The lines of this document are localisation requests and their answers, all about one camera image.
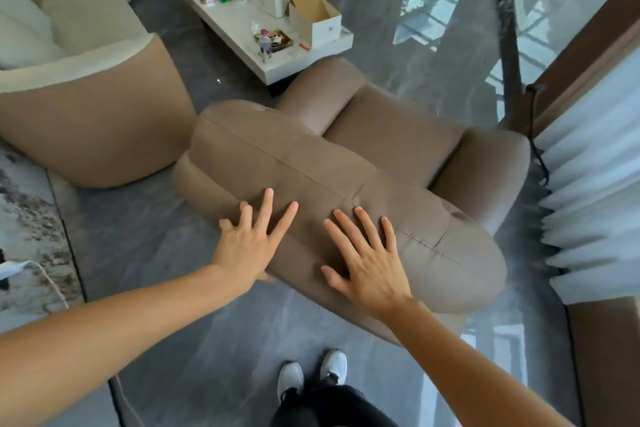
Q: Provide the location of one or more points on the cream and tan sofa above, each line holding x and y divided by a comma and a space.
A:
95, 106

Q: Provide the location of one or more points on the small tray of snacks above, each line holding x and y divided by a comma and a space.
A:
280, 39

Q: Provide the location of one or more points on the person's left forearm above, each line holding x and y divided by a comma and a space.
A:
100, 336

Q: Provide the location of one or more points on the person's right thumb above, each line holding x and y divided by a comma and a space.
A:
334, 279

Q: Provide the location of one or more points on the white coffee table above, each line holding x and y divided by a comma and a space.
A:
240, 26

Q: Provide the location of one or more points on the person's left little finger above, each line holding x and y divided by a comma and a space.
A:
226, 226

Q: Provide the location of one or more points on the brown wooden cabinet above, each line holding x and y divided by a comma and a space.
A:
607, 366

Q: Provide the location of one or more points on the person's left middle finger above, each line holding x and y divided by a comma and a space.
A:
264, 211

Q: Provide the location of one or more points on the person's left thumb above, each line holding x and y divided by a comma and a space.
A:
266, 277

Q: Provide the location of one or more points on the person's right white shoe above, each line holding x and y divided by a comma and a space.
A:
334, 366

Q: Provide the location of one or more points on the brown wooden door frame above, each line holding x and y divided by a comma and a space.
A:
575, 56

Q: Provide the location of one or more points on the person's right little finger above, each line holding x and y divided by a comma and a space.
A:
389, 236

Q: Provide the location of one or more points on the small clear bottle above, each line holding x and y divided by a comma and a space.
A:
265, 47

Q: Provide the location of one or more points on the person's right middle finger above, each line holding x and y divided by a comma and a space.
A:
350, 231

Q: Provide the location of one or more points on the person's black trousers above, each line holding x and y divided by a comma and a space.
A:
325, 409

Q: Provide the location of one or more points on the person's right forearm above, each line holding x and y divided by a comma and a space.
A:
465, 376

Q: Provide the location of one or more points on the person's right hand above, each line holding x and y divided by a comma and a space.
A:
375, 274

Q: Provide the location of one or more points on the open white cardboard box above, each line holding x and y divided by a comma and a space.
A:
317, 24

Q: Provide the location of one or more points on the person's white shoe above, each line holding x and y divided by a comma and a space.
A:
290, 379
334, 366

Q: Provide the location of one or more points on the white pleated curtain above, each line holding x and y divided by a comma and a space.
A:
595, 191

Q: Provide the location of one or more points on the patterned grey rug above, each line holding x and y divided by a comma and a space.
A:
30, 236

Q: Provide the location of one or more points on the person's left hand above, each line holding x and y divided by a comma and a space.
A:
245, 251

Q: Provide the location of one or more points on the brown leather armchair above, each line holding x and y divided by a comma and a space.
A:
380, 141

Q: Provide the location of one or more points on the person's left white shoe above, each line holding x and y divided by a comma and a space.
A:
290, 379

